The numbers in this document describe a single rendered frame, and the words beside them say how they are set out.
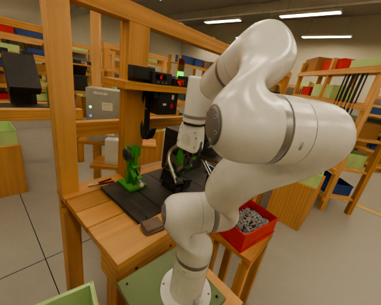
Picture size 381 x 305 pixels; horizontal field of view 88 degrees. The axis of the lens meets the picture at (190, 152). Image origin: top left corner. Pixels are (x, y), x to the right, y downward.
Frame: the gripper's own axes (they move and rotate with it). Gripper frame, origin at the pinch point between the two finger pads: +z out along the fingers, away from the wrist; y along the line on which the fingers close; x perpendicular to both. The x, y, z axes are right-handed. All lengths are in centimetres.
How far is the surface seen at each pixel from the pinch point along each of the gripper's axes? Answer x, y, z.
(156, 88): 26, -54, -22
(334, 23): 944, -157, -307
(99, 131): 0, -74, 9
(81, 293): -41, 0, 36
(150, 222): -3.9, -13.5, 37.1
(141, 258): -14.9, -4.9, 44.7
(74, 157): -18, -65, 20
